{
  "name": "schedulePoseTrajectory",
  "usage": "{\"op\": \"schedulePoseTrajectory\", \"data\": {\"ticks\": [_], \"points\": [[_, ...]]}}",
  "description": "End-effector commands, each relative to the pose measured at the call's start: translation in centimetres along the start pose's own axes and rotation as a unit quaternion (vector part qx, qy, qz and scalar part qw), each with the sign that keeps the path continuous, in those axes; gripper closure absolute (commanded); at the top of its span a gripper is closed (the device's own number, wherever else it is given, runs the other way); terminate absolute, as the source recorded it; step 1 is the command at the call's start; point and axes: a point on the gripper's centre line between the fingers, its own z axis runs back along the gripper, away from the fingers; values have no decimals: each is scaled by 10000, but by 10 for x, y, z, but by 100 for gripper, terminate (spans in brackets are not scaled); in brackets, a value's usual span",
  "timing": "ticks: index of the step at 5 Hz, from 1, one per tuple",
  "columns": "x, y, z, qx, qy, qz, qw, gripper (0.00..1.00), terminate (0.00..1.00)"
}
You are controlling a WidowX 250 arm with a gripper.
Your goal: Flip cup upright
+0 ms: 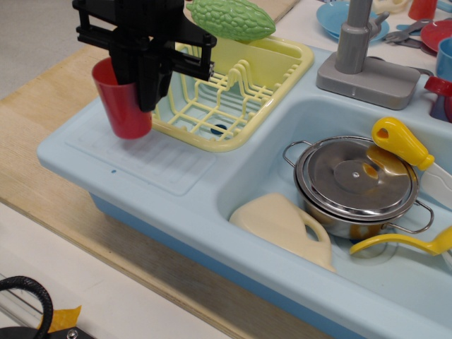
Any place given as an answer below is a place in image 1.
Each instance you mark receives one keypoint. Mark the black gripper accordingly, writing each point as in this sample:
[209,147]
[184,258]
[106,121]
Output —
[158,28]

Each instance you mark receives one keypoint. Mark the red plastic cup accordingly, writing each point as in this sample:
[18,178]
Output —
[120,103]

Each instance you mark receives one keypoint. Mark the orange plastic cup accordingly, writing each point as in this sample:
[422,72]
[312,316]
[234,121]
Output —
[422,9]

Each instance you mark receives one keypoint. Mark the blue plastic cup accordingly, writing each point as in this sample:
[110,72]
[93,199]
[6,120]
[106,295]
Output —
[444,60]

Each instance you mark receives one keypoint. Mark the green bitter melon toy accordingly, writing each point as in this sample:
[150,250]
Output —
[233,20]

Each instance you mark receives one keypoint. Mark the yellow plastic dish rack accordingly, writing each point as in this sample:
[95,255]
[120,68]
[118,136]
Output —
[249,81]

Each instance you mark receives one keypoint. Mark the cream plastic mug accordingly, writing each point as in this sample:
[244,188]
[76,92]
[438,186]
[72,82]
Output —
[276,219]

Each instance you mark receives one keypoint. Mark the blue plastic plate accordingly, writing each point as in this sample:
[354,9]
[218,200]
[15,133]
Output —
[332,15]

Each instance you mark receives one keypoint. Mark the grey toy faucet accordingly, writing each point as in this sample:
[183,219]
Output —
[350,72]

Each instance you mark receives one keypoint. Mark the steel pot lid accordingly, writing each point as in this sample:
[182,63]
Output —
[355,179]

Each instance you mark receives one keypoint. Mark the light blue toy sink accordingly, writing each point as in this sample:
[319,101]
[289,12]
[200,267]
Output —
[183,197]

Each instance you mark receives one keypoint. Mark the cream plastic toy item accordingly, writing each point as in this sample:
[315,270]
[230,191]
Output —
[391,6]

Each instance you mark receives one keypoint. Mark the grey plastic fork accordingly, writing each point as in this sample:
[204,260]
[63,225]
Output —
[402,37]

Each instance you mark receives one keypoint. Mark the yellow tape piece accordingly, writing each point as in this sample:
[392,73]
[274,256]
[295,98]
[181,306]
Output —
[63,319]

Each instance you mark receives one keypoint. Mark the blue plastic utensil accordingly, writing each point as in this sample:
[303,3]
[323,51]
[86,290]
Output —
[417,32]

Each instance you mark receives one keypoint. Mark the black base with screw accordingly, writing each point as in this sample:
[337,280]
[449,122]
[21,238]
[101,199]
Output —
[28,333]

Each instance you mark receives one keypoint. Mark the red plastic plate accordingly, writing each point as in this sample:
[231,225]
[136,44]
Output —
[433,33]

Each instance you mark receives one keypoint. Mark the yellow plastic spoon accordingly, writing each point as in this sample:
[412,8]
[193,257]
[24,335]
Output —
[440,244]

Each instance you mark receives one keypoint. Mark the steel pot with handles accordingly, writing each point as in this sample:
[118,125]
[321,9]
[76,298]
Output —
[417,219]

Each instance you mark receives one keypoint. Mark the yellow handled toy knife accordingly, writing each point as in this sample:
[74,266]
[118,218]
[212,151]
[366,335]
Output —
[392,135]

